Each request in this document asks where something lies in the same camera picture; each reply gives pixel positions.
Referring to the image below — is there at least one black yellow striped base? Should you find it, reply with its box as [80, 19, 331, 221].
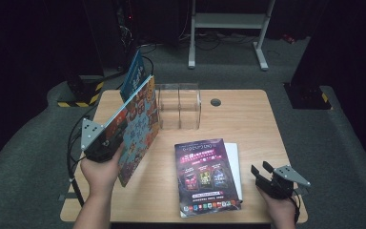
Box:
[56, 73, 106, 109]
[283, 82, 334, 111]

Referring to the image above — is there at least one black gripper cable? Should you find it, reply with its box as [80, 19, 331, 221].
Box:
[66, 116, 88, 208]
[290, 190, 302, 224]

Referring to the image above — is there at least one clear acrylic book rack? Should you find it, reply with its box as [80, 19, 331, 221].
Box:
[154, 83, 203, 131]

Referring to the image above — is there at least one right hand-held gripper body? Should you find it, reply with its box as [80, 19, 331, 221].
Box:
[254, 164, 312, 200]

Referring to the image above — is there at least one tangle of black floor cables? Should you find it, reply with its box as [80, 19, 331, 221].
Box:
[177, 29, 259, 52]

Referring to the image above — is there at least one dark blue picture book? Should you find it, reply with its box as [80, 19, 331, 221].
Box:
[119, 50, 148, 103]

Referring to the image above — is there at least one black equipment tower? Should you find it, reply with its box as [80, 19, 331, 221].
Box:
[115, 0, 142, 72]

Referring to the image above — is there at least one light blue picture book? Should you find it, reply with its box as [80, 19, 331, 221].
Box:
[102, 74, 161, 188]

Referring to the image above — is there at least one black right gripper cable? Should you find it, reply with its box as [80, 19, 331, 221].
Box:
[290, 190, 302, 224]

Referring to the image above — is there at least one person's right hand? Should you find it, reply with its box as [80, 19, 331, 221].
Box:
[256, 186, 297, 224]

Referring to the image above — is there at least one white metal stand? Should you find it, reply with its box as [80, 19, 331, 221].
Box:
[187, 0, 276, 72]

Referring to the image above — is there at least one white book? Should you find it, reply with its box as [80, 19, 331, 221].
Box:
[223, 142, 244, 202]

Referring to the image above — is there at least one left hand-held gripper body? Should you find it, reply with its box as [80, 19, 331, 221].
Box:
[79, 117, 126, 164]

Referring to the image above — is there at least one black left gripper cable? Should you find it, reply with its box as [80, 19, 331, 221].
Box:
[66, 116, 88, 208]

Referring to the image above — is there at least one black floor cable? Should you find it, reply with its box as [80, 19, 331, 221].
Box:
[67, 44, 155, 165]

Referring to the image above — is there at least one purple magazine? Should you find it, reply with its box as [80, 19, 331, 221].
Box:
[173, 137, 243, 219]

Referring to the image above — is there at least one person's left hand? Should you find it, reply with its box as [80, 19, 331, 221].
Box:
[79, 142, 126, 200]

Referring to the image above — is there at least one small red object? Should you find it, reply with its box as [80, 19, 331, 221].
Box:
[281, 33, 297, 45]

